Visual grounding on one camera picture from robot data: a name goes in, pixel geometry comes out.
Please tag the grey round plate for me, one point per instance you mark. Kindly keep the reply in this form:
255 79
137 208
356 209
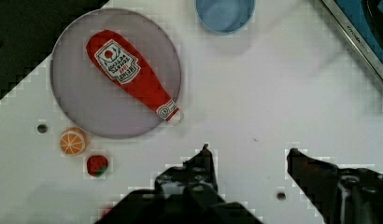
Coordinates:
91 100

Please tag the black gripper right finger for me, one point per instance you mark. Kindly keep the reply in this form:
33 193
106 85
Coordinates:
341 195

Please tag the orange slice toy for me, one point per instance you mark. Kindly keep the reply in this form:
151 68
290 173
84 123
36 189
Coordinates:
73 141

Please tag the blue bowl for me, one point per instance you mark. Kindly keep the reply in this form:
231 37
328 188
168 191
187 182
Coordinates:
224 17

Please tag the black toaster oven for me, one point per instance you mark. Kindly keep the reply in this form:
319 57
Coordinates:
361 23

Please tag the red strawberry toy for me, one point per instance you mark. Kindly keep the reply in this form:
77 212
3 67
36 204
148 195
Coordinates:
96 165

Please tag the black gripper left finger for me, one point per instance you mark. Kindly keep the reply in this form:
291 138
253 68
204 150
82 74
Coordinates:
198 170

